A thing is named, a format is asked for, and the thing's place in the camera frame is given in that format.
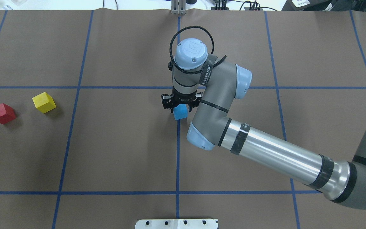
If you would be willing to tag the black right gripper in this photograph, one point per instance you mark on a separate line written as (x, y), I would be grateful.
(181, 98)

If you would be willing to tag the blue wooden block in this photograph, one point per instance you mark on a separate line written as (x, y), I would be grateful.
(180, 112)

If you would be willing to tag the red wooden block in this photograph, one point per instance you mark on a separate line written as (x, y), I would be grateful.
(7, 114)

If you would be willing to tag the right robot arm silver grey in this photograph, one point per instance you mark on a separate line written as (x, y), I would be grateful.
(201, 80)

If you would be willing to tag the yellow wooden block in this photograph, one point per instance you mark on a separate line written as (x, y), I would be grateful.
(44, 102)

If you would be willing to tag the aluminium frame post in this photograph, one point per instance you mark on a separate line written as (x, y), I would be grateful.
(178, 7)

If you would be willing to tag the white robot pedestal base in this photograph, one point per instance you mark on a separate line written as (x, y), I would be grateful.
(177, 224)

